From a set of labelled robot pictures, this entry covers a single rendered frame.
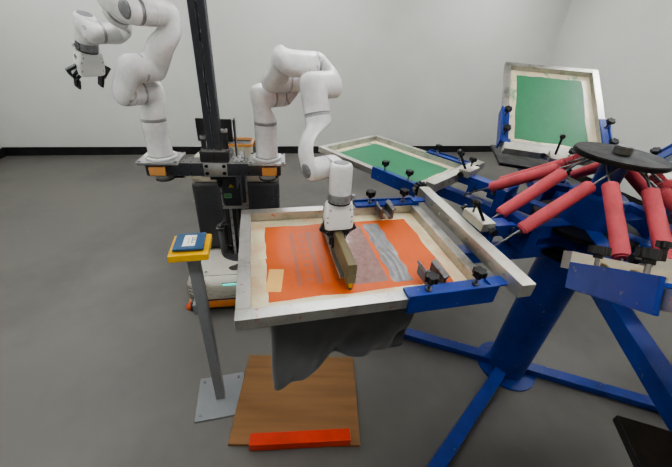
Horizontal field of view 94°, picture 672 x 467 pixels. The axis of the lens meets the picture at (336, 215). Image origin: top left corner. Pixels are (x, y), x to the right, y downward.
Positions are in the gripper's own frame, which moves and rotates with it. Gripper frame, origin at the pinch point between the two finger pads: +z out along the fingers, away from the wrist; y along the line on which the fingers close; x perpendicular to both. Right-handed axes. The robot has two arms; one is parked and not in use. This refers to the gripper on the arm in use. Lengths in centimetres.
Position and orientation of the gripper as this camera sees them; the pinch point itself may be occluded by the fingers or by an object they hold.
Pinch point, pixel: (337, 240)
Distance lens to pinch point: 111.0
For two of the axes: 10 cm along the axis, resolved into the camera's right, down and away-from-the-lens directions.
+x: 2.3, 4.3, -8.7
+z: -0.5, 9.0, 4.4
